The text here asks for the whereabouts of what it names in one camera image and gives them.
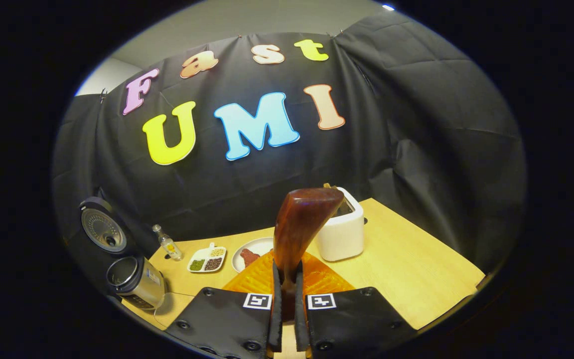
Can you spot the white toaster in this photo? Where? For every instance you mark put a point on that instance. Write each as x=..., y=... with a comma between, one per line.
x=342, y=239

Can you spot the small clear glass bottle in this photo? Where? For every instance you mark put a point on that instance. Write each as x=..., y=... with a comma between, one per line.
x=170, y=247

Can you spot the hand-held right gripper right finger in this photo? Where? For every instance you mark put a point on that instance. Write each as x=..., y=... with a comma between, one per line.
x=301, y=319

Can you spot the brown wooden spoon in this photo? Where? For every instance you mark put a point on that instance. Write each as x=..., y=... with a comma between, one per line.
x=299, y=224

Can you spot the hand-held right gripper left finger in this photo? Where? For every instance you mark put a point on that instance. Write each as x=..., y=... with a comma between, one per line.
x=277, y=319

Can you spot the white divided bean dish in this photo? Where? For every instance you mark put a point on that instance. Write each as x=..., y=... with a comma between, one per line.
x=207, y=259

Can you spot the red meat piece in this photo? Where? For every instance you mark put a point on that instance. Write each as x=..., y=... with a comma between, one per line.
x=248, y=258

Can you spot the grey rice cooker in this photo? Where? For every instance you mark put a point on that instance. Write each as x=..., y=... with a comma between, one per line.
x=137, y=281

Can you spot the white round plate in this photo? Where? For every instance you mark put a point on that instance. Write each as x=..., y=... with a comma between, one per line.
x=257, y=244

